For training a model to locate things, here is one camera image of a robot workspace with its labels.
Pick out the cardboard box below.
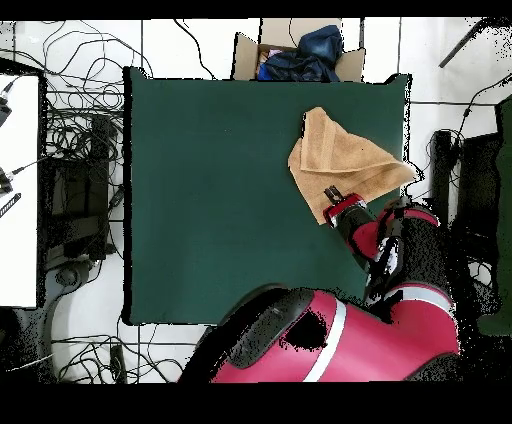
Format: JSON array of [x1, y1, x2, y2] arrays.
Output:
[[231, 17, 366, 83]]

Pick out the white desk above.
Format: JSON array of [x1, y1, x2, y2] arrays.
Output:
[[0, 73, 41, 309]]

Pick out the black flat strip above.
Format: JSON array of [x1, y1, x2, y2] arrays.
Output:
[[0, 192, 22, 219]]

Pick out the black rod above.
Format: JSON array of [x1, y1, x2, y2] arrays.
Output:
[[438, 17, 491, 69]]

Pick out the dark green table cloth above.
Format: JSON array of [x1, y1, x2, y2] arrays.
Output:
[[123, 65, 411, 327]]

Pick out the grey chair base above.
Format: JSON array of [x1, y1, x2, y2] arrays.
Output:
[[43, 257, 97, 313]]

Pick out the black metal frame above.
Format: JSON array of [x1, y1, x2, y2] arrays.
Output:
[[39, 113, 117, 261], [425, 129, 501, 241]]

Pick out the single black cable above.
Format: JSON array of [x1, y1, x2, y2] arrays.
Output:
[[173, 18, 217, 79]]

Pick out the green covered table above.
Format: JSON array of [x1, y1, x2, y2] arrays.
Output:
[[475, 95, 512, 337]]

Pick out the dark blue clothes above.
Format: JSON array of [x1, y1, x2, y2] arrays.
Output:
[[257, 24, 345, 83]]

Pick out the tan terry towel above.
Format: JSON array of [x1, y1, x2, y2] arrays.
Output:
[[286, 105, 417, 226]]

